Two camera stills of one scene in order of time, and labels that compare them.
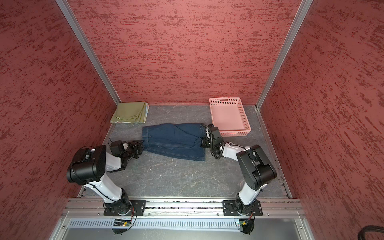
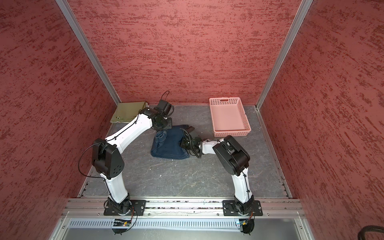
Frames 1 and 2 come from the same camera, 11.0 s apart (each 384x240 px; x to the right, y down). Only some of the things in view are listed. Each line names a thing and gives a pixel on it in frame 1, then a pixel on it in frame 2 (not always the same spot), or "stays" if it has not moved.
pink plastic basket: [228, 114] stays
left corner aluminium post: [87, 44] stays
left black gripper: [137, 146] → [169, 126]
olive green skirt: [131, 112] stays
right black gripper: [204, 139] → [183, 141]
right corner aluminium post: [283, 54] stays
